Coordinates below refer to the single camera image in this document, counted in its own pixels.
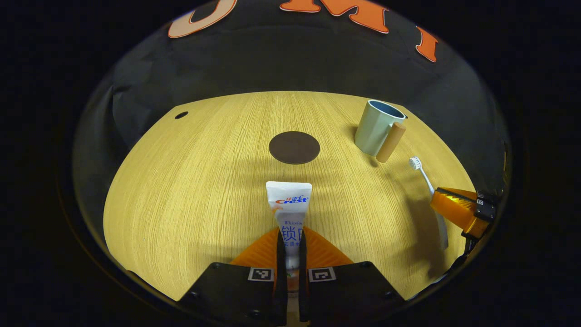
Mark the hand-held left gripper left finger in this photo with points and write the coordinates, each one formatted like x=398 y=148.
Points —
x=281 y=272

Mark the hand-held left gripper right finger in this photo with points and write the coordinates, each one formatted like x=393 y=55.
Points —
x=303 y=272

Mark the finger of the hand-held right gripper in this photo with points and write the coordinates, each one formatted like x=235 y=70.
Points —
x=488 y=197
x=458 y=211

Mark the white toothbrush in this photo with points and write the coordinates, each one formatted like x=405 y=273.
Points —
x=426 y=179

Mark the white toothpaste tube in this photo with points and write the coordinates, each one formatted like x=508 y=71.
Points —
x=288 y=200

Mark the dark round coaster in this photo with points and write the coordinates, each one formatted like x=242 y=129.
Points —
x=294 y=147

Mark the black backdrop cloth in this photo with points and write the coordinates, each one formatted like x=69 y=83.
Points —
x=290 y=63

